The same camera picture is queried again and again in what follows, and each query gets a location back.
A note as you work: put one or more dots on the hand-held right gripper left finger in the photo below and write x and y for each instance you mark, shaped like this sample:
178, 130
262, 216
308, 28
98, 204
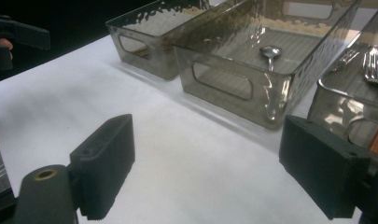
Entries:
105, 161

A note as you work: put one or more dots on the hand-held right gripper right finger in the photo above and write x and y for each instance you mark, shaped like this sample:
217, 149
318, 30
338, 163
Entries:
323, 165

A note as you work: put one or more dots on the clear smoky plastic bin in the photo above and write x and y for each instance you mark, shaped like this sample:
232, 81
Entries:
264, 104
333, 105
160, 63

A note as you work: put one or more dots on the long metal spoon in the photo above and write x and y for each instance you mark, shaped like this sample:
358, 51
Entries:
270, 51

